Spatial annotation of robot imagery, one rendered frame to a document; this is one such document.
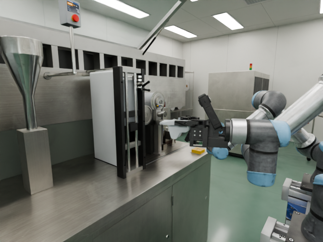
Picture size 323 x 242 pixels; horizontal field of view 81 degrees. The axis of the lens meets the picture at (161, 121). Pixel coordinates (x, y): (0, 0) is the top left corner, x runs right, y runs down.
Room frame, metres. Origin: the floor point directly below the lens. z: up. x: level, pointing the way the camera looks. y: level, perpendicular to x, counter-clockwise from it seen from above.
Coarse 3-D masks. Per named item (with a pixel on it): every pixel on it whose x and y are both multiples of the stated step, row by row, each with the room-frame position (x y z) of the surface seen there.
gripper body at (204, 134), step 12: (192, 120) 0.57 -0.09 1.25; (204, 120) 0.56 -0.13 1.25; (228, 120) 0.55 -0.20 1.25; (192, 132) 0.57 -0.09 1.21; (204, 132) 0.55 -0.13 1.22; (216, 132) 0.56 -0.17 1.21; (228, 132) 0.53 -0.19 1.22; (192, 144) 0.55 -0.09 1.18; (204, 144) 0.54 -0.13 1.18; (216, 144) 0.55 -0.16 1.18
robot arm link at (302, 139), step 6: (264, 90) 1.13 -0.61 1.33; (258, 96) 1.09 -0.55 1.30; (252, 102) 1.15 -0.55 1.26; (258, 102) 1.08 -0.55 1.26; (258, 108) 1.11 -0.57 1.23; (300, 132) 1.07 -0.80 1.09; (306, 132) 1.08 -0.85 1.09; (294, 138) 1.09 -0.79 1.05; (300, 138) 1.07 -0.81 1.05; (306, 138) 1.07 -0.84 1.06; (312, 138) 1.07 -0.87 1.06; (294, 144) 1.14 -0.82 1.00; (300, 144) 1.09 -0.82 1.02; (306, 144) 1.06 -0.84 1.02; (312, 144) 1.05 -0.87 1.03; (300, 150) 1.10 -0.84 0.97; (306, 150) 1.07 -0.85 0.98; (306, 156) 1.10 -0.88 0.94
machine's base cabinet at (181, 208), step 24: (168, 192) 0.95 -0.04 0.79; (192, 192) 1.16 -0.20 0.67; (120, 216) 0.69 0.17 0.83; (144, 216) 0.80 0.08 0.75; (168, 216) 0.95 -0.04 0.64; (192, 216) 1.17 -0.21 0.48; (96, 240) 0.60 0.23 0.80; (120, 240) 0.69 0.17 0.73; (144, 240) 0.80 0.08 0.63; (168, 240) 0.95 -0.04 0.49; (192, 240) 1.17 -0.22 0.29
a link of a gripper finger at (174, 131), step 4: (164, 120) 0.59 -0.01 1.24; (168, 120) 0.58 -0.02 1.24; (172, 120) 0.58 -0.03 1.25; (164, 124) 0.58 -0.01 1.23; (168, 124) 0.57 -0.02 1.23; (172, 124) 0.57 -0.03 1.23; (168, 128) 0.58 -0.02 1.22; (172, 128) 0.57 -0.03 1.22; (176, 128) 0.57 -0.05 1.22; (180, 128) 0.57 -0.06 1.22; (184, 128) 0.57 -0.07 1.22; (188, 128) 0.57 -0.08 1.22; (172, 132) 0.57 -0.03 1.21; (176, 132) 0.57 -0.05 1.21; (180, 132) 0.57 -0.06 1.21; (184, 132) 0.57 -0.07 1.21; (172, 136) 0.57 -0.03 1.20; (176, 136) 0.57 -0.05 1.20
